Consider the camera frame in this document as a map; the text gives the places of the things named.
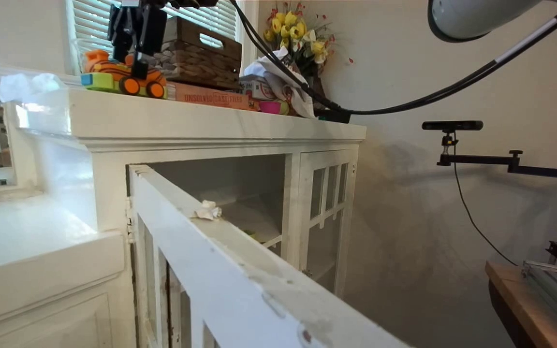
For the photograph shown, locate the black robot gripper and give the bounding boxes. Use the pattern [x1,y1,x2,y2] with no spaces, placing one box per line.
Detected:
[106,0,218,79]

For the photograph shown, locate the orange toy tiger car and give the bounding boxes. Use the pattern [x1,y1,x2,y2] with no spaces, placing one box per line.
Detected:
[78,48,166,98]

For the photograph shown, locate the pink toy box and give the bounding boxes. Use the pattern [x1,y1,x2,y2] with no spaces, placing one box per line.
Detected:
[247,81,289,114]

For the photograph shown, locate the white window blinds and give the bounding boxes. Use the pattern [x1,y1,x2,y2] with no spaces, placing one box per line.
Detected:
[65,0,237,50]

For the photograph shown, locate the woven wicker basket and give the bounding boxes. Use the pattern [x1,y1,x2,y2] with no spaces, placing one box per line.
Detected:
[154,17,241,89]

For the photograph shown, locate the orange board game box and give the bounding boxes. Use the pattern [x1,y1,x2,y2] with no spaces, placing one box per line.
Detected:
[166,81,251,110]

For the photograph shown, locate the clear plastic bag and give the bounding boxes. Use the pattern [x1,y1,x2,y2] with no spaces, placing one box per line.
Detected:
[0,73,71,135]

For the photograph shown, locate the yellow flower bouquet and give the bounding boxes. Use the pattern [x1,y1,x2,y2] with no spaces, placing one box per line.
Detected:
[262,0,334,66]

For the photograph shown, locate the white crumpled cloth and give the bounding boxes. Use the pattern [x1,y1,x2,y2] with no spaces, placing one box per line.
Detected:
[241,48,312,118]

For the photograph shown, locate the white built-in cabinet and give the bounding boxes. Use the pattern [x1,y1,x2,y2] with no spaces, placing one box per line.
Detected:
[51,89,365,346]

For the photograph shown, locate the open white cabinet door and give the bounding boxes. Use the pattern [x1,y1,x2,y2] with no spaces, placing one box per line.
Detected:
[129,164,405,348]

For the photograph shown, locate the brown wooden side table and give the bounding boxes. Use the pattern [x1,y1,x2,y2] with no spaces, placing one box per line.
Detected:
[485,263,557,348]

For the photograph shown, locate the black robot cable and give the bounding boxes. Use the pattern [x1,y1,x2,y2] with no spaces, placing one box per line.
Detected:
[227,0,557,124]

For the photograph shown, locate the black camera on mount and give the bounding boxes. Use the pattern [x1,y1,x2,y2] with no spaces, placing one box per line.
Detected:
[421,120,483,131]

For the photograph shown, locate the thin black camera cable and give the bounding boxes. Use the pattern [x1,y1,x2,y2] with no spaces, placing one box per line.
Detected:
[450,160,519,267]

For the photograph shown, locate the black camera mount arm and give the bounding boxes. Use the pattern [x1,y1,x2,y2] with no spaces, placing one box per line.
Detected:
[438,131,557,178]

